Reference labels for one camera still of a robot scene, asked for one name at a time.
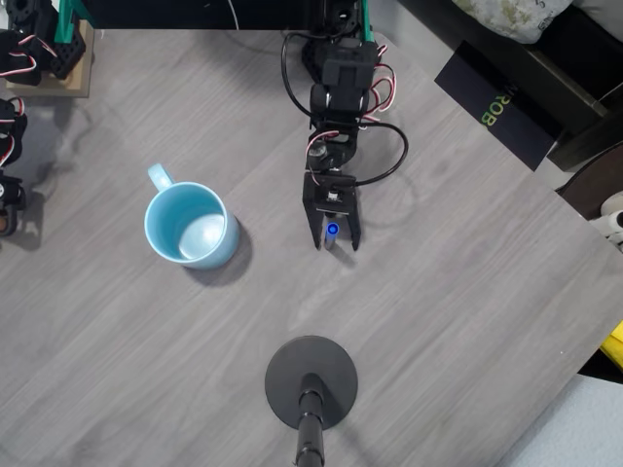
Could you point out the white object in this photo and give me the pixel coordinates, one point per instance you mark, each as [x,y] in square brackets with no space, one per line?
[613,206]

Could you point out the light blue grey cloth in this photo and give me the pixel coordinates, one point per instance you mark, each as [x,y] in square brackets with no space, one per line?
[574,428]

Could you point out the camouflage pattern pillow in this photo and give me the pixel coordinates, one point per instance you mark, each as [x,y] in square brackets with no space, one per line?
[511,14]

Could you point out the wooden base board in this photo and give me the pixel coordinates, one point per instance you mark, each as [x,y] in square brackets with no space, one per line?
[80,82]

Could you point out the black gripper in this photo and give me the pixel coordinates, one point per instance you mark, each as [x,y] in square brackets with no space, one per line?
[311,200]

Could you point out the black round-base camera stand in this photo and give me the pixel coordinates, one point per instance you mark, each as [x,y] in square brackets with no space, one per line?
[292,370]

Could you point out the light blue ceramic mug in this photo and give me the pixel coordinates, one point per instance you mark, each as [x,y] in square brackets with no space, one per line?
[214,253]

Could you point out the blue capped black marker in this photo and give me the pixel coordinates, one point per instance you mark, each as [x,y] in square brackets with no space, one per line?
[332,229]

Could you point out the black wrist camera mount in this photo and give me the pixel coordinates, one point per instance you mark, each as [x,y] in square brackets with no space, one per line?
[331,192]

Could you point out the black box green lettering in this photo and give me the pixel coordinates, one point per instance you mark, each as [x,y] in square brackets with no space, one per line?
[467,78]

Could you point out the yellow object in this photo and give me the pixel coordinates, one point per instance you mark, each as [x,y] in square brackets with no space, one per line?
[614,345]

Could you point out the dark brown round furniture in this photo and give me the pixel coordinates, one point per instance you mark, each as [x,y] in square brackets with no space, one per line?
[594,182]

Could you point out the light grey cushion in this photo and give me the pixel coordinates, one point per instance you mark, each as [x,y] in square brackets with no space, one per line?
[603,10]

